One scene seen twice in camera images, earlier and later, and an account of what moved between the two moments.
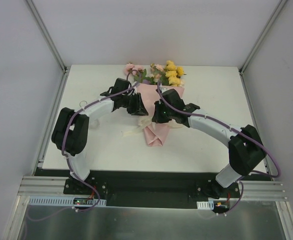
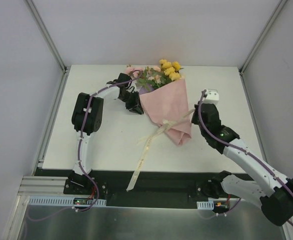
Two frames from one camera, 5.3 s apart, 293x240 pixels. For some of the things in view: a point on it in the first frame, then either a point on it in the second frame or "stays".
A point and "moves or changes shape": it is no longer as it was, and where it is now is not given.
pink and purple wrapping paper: x=155 y=133 moves or changes shape
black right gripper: x=160 y=113 → x=207 y=113
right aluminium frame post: x=279 y=8 stays
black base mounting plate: x=176 y=189 stays
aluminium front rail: x=45 y=186 stays
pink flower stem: x=139 y=73 moves or changes shape
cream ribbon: x=146 y=122 → x=165 y=123
